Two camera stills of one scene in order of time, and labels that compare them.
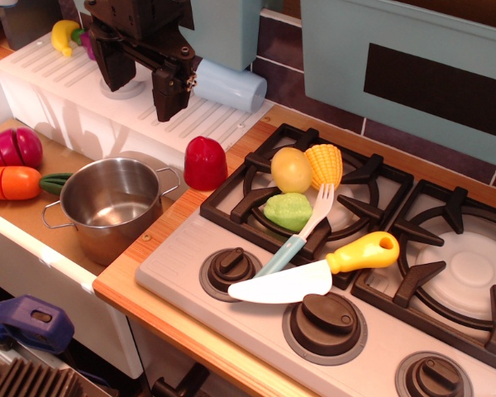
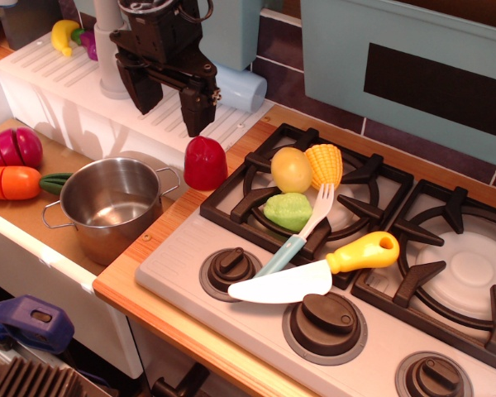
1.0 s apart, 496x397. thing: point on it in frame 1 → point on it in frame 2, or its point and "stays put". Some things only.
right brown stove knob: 432,374 stays put
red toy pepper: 205,166 stays put
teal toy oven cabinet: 434,76 stays put
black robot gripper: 153,31 → 168,36
